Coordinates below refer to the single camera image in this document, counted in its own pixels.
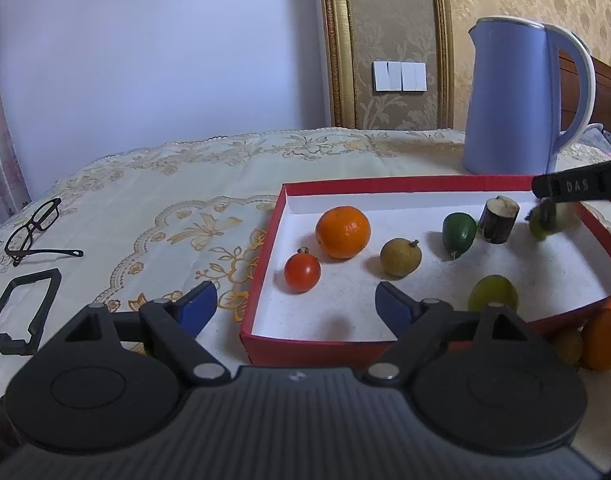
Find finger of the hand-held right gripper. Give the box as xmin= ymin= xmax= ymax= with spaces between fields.
xmin=531 ymin=157 xmax=611 ymax=204

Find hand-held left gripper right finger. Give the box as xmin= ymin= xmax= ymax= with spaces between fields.
xmin=363 ymin=281 xmax=542 ymax=386

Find red tomato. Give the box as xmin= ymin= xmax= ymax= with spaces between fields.
xmin=284 ymin=247 xmax=322 ymax=294

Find small orange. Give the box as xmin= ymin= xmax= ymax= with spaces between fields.
xmin=580 ymin=308 xmax=611 ymax=372

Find white wall switch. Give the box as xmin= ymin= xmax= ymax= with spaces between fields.
xmin=373 ymin=60 xmax=428 ymax=94

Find black eyeglasses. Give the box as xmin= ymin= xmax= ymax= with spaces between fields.
xmin=5 ymin=198 xmax=85 ymax=267

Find blue electric kettle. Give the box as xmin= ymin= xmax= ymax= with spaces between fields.
xmin=460 ymin=16 xmax=597 ymax=177

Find lace tablecloth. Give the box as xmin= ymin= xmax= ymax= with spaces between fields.
xmin=0 ymin=127 xmax=611 ymax=461

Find wooden headboard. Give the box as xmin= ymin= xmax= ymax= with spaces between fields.
xmin=558 ymin=50 xmax=611 ymax=139

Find black plastic frame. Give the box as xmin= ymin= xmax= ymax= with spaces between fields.
xmin=0 ymin=268 xmax=62 ymax=356

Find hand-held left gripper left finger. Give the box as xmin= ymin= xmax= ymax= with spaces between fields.
xmin=68 ymin=281 xmax=229 ymax=386

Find sugarcane piece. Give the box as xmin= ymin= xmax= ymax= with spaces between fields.
xmin=478 ymin=196 xmax=520 ymax=245

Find red cardboard box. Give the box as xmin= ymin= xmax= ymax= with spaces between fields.
xmin=240 ymin=175 xmax=611 ymax=369

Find large orange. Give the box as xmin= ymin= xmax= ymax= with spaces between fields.
xmin=315 ymin=206 xmax=372 ymax=260

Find green tomato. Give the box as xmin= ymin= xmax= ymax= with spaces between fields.
xmin=528 ymin=201 xmax=579 ymax=240
xmin=467 ymin=275 xmax=519 ymax=313

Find pink curtain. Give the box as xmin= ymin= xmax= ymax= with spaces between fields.
xmin=0 ymin=0 xmax=32 ymax=233

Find gold wall moulding frame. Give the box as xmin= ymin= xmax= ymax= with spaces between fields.
xmin=318 ymin=0 xmax=454 ymax=130

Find brown kiwi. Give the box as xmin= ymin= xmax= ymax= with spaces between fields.
xmin=552 ymin=327 xmax=586 ymax=369

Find dark green oval fruit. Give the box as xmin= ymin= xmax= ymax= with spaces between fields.
xmin=442 ymin=212 xmax=479 ymax=261

